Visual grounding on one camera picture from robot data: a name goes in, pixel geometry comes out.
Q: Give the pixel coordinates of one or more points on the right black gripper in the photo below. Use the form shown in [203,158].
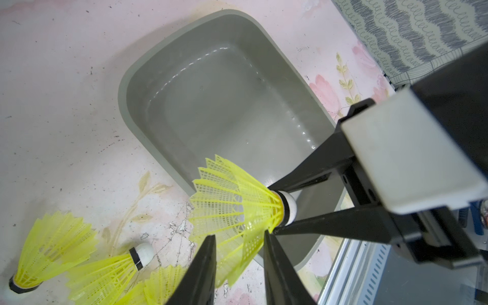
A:
[424,151]

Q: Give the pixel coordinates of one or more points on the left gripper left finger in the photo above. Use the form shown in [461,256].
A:
[198,284]

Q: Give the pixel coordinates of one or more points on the yellow shuttlecock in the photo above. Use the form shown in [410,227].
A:
[56,243]
[237,209]
[104,281]
[157,289]

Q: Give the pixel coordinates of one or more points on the grey plastic storage box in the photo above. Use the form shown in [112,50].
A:
[221,86]

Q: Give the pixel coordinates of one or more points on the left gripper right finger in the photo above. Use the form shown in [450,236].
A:
[283,286]

